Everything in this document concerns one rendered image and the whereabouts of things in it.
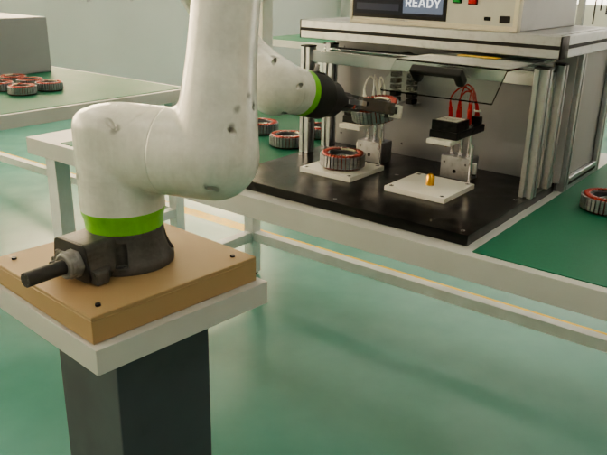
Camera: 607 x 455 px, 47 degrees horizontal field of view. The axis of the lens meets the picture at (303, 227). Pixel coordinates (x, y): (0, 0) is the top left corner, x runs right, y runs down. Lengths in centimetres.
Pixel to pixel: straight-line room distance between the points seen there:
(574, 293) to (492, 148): 64
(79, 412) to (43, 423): 93
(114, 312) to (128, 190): 19
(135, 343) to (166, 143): 28
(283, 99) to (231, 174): 37
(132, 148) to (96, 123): 7
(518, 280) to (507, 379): 115
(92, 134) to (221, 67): 21
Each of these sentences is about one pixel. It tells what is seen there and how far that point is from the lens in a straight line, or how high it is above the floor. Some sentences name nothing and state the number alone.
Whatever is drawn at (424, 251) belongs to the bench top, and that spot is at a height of 73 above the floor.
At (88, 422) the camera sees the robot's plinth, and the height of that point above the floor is 52.
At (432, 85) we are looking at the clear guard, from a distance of 141.
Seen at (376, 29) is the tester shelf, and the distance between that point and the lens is 174.
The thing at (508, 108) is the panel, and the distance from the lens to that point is 177.
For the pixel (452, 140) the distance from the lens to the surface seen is 161.
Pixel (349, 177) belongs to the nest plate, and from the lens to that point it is 162.
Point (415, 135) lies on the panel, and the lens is 189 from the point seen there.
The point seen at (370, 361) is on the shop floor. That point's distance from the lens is 240.
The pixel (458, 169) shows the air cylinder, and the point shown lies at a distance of 170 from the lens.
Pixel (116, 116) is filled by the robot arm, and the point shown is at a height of 103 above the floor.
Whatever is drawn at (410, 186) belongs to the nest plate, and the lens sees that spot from 158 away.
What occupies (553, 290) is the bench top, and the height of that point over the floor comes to 73.
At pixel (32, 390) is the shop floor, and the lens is 236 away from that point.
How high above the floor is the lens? 122
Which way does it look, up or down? 20 degrees down
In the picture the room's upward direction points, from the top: 1 degrees clockwise
